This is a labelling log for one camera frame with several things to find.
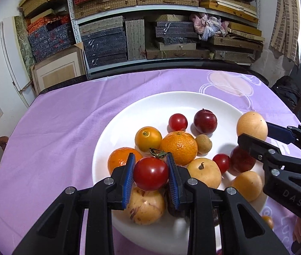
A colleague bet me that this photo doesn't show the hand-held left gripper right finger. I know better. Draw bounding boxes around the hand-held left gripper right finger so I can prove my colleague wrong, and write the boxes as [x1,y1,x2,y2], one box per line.
[165,153,290,255]

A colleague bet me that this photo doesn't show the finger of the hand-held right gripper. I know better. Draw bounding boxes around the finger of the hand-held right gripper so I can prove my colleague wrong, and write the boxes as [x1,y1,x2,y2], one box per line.
[237,133,301,171]
[266,122,301,161]

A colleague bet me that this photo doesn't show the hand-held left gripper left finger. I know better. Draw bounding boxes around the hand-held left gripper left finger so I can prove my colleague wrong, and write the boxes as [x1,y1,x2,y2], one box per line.
[12,153,136,255]

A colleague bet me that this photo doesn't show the dark red plum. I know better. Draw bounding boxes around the dark red plum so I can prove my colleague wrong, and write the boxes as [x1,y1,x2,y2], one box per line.
[230,146,257,173]
[193,109,218,135]

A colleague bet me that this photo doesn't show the pale yellow pear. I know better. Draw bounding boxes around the pale yellow pear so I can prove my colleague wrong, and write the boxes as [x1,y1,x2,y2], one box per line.
[231,171,263,202]
[236,111,268,145]

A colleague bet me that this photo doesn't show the red tomato with stem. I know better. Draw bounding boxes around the red tomato with stem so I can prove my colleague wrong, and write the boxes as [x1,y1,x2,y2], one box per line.
[133,148,170,192]

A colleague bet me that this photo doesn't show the small orange mandarin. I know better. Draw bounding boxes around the small orange mandarin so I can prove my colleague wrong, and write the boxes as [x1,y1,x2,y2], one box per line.
[107,147,143,176]

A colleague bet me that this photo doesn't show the pale yellow striped fruit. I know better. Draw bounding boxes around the pale yellow striped fruit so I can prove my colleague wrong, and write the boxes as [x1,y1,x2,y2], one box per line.
[187,157,222,189]
[125,186,166,225]

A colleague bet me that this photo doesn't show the large orange mandarin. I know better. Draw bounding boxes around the large orange mandarin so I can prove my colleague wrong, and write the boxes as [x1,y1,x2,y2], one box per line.
[160,131,198,166]

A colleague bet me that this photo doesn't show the yellow orange tomato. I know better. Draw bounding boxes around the yellow orange tomato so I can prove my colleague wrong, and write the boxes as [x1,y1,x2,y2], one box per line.
[261,215,274,230]
[135,126,163,152]

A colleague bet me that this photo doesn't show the tan longan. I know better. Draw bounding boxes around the tan longan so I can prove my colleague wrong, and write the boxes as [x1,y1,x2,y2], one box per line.
[195,134,213,154]

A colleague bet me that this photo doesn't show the white oval plate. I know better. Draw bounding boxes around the white oval plate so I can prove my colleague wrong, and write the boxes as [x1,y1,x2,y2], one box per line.
[92,92,278,251]

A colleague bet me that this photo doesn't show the dark jacket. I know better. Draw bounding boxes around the dark jacket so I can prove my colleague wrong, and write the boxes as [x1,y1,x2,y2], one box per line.
[271,76,301,111]

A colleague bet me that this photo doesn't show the purple printed tablecloth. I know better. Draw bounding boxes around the purple printed tablecloth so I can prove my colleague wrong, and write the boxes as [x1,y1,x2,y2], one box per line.
[0,69,301,255]

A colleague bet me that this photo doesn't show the brick pattern curtain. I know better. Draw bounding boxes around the brick pattern curtain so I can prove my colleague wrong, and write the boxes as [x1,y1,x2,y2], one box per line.
[269,0,301,67]

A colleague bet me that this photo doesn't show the pink crumpled cloth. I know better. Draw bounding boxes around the pink crumpled cloth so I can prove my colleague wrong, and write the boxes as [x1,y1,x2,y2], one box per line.
[190,13,229,41]

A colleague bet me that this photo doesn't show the beige framed board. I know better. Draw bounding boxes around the beige framed board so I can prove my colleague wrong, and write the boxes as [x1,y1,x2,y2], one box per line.
[30,42,87,96]

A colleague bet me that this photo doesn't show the stack of dark blue boxes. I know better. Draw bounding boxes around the stack of dark blue boxes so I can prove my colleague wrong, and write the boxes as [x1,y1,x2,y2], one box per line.
[81,27,128,68]

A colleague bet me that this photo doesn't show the stack of dark grey boxes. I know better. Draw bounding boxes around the stack of dark grey boxes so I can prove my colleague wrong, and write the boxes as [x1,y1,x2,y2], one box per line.
[154,21,201,44]

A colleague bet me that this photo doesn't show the grey woven upright box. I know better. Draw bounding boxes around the grey woven upright box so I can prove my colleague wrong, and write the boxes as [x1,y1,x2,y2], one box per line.
[125,18,146,61]

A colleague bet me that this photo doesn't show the stack of blue floral boxes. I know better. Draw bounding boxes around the stack of blue floral boxes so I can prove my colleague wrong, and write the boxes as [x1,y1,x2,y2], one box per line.
[27,16,75,63]

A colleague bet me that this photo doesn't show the white metal shelf rack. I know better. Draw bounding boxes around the white metal shelf rack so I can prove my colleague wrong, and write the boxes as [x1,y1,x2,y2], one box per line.
[65,0,260,80]

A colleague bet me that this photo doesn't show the white door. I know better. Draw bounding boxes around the white door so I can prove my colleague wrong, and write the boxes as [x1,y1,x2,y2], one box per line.
[0,16,35,108]

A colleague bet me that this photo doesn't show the green marbled board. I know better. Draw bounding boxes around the green marbled board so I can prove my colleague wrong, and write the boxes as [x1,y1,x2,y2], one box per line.
[13,14,38,73]

